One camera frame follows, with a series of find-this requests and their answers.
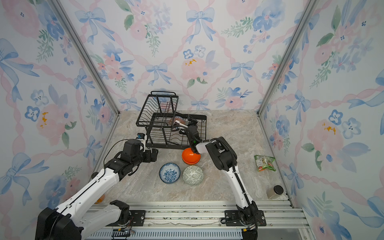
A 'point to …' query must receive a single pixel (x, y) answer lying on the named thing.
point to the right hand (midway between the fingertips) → (187, 117)
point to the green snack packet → (264, 162)
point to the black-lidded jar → (274, 192)
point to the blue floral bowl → (169, 173)
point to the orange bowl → (189, 157)
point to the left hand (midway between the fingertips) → (150, 149)
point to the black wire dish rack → (165, 127)
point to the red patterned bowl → (180, 120)
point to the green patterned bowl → (193, 175)
